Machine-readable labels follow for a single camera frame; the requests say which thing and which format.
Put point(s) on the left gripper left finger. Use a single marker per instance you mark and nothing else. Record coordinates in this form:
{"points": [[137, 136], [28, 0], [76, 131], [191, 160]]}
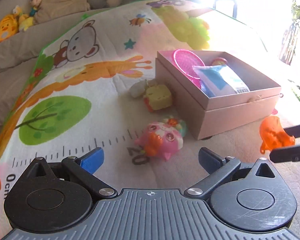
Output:
{"points": [[81, 171]]}

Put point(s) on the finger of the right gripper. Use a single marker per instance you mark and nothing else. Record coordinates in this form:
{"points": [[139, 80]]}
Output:
{"points": [[285, 154], [293, 131]]}

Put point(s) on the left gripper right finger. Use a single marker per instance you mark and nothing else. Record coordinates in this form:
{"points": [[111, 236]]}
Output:
{"points": [[220, 170]]}

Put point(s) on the orange translucent toy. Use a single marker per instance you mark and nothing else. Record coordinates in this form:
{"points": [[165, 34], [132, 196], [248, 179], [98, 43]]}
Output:
{"points": [[273, 135]]}

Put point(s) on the blue white tissue pack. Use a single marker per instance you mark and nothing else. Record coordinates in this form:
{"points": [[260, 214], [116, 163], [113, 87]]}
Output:
{"points": [[219, 80]]}

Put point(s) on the yellow cup toy pink base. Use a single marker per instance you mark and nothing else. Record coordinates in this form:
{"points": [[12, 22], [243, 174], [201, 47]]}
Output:
{"points": [[219, 61]]}

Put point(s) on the pink cardboard box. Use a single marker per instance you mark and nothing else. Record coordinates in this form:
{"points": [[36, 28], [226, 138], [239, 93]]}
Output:
{"points": [[205, 116]]}

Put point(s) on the pink cat toy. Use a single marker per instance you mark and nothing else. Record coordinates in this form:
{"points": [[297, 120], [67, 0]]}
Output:
{"points": [[162, 139]]}

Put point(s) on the cartoon play mat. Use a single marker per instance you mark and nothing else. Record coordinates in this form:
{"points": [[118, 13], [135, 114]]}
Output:
{"points": [[150, 84]]}

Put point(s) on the yellow cube toy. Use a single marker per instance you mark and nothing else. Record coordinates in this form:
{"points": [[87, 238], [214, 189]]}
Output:
{"points": [[157, 97]]}

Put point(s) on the white pebble toy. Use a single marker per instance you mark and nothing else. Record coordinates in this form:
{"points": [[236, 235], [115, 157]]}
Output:
{"points": [[138, 89]]}

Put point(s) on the beige covered sofa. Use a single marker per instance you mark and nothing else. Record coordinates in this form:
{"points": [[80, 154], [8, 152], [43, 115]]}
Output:
{"points": [[12, 62]]}

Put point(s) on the small yellow plush toy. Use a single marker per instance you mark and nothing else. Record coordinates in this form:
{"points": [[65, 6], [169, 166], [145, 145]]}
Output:
{"points": [[24, 20]]}

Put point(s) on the yellow duck plush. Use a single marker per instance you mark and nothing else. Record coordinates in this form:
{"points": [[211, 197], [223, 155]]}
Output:
{"points": [[8, 27]]}

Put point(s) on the beige pillow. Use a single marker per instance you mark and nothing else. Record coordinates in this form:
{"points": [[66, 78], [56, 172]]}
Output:
{"points": [[52, 9]]}

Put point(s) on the boy doll plush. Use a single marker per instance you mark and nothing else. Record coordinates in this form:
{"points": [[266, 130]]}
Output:
{"points": [[34, 6]]}

